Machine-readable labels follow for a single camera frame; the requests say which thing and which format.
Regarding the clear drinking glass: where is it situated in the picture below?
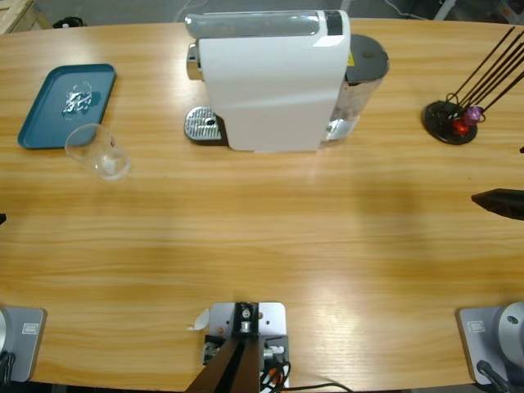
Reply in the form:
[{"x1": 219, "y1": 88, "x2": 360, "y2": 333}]
[{"x1": 64, "y1": 122, "x2": 132, "y2": 183}]

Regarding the white capsule coffee machine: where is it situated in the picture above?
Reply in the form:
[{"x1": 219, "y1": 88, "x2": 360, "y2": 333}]
[{"x1": 183, "y1": 8, "x2": 352, "y2": 156}]

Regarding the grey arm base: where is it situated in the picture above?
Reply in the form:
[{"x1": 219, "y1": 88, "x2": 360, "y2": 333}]
[
  {"x1": 456, "y1": 301, "x2": 524, "y2": 386},
  {"x1": 0, "y1": 306, "x2": 47, "y2": 382}
]

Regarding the black capsule holder with rods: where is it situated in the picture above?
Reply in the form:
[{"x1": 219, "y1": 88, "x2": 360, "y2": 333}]
[{"x1": 421, "y1": 26, "x2": 524, "y2": 146}]

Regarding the teal plastic tray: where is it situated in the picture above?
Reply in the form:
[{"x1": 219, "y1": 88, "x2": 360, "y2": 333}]
[{"x1": 16, "y1": 62, "x2": 119, "y2": 151}]

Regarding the clear water tank grey lid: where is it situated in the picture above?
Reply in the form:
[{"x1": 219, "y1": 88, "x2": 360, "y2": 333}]
[{"x1": 335, "y1": 34, "x2": 391, "y2": 142}]

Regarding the small black object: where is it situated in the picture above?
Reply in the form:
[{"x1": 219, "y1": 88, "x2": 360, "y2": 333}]
[{"x1": 52, "y1": 16, "x2": 88, "y2": 29}]

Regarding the white tape piece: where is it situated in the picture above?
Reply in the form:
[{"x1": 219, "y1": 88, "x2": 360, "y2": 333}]
[{"x1": 187, "y1": 307, "x2": 211, "y2": 332}]

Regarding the white metal frame leg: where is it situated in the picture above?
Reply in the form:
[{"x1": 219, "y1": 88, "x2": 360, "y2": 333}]
[{"x1": 432, "y1": 0, "x2": 463, "y2": 20}]

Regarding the black post bracket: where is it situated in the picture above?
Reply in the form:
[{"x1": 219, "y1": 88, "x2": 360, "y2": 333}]
[{"x1": 203, "y1": 333, "x2": 290, "y2": 366}]

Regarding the white mount plate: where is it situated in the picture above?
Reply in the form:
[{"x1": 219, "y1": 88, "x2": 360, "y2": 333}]
[{"x1": 208, "y1": 301, "x2": 291, "y2": 388}]

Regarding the dark camera post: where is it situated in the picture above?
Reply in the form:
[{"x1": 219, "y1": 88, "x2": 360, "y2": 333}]
[{"x1": 183, "y1": 301, "x2": 262, "y2": 393}]

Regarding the orange and black cable bundle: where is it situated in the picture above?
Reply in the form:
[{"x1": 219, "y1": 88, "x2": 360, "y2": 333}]
[{"x1": 260, "y1": 359, "x2": 292, "y2": 390}]

